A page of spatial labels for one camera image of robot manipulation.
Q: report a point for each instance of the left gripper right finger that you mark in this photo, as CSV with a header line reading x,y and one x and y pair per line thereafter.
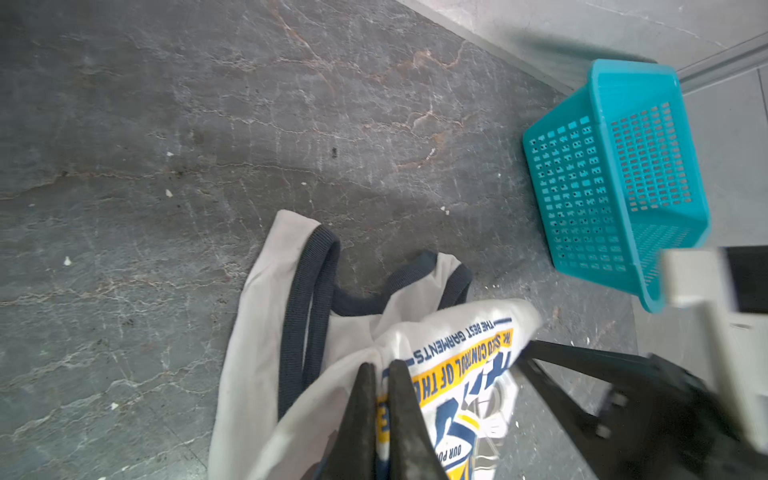
x,y
411,453

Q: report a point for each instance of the white navy tank top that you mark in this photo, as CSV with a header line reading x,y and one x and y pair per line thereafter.
x,y
299,340

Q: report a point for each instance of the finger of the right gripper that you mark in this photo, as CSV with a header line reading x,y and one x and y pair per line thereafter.
x,y
570,390

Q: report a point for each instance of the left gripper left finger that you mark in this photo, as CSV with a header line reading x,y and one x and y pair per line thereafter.
x,y
353,455

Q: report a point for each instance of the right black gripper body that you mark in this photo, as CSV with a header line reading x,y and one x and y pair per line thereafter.
x,y
707,421

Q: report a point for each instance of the teal plastic basket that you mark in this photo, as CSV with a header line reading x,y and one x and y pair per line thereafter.
x,y
617,179

